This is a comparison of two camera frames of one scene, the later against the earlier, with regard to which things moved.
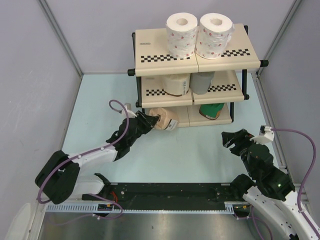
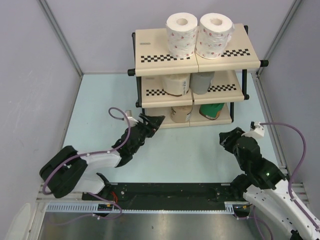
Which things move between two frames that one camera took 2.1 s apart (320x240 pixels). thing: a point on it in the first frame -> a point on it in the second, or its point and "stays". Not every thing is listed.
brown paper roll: [166, 121] -> [180, 113]
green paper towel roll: [211, 111] stays
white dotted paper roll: [181, 32] stays
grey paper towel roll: [200, 81] stays
